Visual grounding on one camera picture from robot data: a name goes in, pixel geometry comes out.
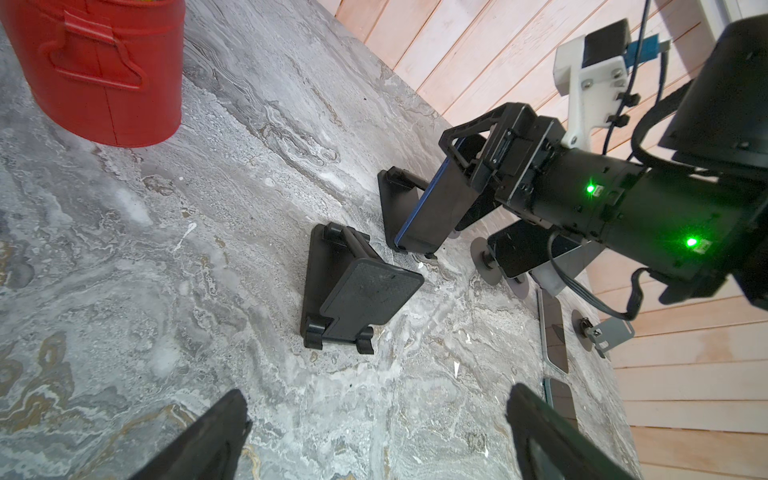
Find black folding phone stand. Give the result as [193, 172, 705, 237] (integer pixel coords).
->
[377, 167, 438, 259]
[300, 222, 424, 355]

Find green-edged smartphone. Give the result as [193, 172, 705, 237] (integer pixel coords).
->
[543, 377, 578, 429]

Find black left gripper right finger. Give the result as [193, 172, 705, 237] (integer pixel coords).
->
[506, 383, 632, 480]

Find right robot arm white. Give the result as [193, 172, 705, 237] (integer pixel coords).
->
[439, 15, 767, 320]

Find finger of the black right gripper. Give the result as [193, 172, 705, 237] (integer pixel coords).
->
[438, 102, 537, 174]

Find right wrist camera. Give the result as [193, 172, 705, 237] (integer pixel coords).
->
[553, 19, 670, 151]

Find silver-edged smartphone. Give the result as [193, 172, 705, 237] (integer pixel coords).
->
[537, 289, 569, 374]

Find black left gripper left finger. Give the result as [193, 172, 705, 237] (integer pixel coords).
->
[133, 389, 252, 480]

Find black folding phone stand front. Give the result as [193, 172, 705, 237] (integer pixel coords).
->
[300, 222, 424, 355]

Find grey round empty phone stand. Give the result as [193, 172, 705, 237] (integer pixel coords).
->
[571, 308, 636, 360]

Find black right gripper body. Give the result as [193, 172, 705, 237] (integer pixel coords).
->
[473, 113, 565, 224]

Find teal smartphone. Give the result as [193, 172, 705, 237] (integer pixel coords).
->
[487, 220, 556, 278]

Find black folding phone stand left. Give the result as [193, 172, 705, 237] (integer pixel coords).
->
[377, 167, 438, 259]

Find red pencil cup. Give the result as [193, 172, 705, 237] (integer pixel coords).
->
[1, 1, 186, 148]

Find purple smartphone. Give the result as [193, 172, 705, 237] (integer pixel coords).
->
[529, 238, 604, 297]

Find blue-edged smartphone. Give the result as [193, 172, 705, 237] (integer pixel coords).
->
[430, 167, 480, 254]

